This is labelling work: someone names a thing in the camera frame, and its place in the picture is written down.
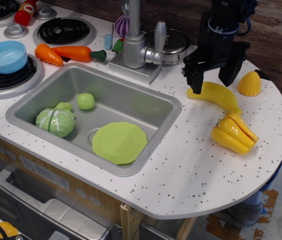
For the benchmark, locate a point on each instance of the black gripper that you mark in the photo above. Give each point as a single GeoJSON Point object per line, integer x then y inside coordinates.
{"type": "Point", "coordinates": [217, 48]}

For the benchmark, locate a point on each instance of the yellow toy banana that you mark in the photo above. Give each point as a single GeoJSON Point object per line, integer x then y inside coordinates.
{"type": "Point", "coordinates": [218, 94]}

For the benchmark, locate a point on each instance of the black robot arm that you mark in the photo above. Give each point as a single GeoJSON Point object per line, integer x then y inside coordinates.
{"type": "Point", "coordinates": [246, 6]}

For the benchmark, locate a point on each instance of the green toy plate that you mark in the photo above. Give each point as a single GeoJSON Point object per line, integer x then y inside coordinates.
{"type": "Point", "coordinates": [119, 142]}

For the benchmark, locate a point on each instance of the yellow toy corn piece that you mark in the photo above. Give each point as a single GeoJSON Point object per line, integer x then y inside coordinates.
{"type": "Point", "coordinates": [250, 84]}

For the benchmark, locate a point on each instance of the silver toy pot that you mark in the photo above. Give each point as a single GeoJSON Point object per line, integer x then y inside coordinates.
{"type": "Point", "coordinates": [175, 47]}

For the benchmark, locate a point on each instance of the yellow toy bell pepper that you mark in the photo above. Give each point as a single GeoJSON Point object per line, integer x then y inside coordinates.
{"type": "Point", "coordinates": [233, 133]}

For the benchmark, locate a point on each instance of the silver toy faucet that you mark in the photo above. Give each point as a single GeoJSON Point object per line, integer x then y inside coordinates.
{"type": "Point", "coordinates": [138, 61]}

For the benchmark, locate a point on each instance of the grey metal sink basin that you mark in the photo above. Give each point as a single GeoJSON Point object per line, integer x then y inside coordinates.
{"type": "Point", "coordinates": [116, 100]}

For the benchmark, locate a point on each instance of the red green toy pepper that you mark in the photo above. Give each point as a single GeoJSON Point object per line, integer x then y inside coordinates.
{"type": "Point", "coordinates": [118, 46]}

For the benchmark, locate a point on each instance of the purple striped toy onion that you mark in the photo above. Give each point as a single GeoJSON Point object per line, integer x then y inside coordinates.
{"type": "Point", "coordinates": [122, 25]}

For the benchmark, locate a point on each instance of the green toy apple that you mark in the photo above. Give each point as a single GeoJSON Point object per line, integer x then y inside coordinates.
{"type": "Point", "coordinates": [85, 101]}

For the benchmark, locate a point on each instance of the orange carrot with green top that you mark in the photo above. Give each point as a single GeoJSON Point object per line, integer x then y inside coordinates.
{"type": "Point", "coordinates": [80, 53]}

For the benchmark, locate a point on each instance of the green toy cabbage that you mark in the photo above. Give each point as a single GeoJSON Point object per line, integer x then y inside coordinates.
{"type": "Point", "coordinates": [59, 120]}

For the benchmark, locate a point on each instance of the orange toy carrot piece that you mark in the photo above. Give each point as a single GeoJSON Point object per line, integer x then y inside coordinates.
{"type": "Point", "coordinates": [48, 55]}

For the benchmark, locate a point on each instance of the silver rear stove knob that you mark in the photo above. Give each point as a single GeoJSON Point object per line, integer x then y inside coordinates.
{"type": "Point", "coordinates": [45, 13]}

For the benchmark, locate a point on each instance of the silver stove knob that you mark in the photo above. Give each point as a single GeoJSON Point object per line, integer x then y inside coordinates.
{"type": "Point", "coordinates": [45, 13]}
{"type": "Point", "coordinates": [15, 31]}

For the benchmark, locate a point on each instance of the red toy ketchup bottle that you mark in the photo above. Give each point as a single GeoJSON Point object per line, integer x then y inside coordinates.
{"type": "Point", "coordinates": [25, 13]}

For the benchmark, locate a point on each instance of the light blue toy bowl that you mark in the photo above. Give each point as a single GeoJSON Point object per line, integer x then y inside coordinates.
{"type": "Point", "coordinates": [13, 56]}

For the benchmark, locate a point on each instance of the black front stove burner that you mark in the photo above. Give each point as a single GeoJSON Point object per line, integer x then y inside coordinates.
{"type": "Point", "coordinates": [23, 80]}

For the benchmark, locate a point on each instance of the black far left burner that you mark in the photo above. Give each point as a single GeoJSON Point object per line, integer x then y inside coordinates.
{"type": "Point", "coordinates": [8, 9]}

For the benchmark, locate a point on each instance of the yellow object at bottom left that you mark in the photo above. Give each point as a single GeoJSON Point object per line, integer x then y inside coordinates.
{"type": "Point", "coordinates": [9, 230]}

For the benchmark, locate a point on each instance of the blue toy utensil handle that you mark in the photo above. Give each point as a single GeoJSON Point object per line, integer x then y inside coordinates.
{"type": "Point", "coordinates": [108, 40]}

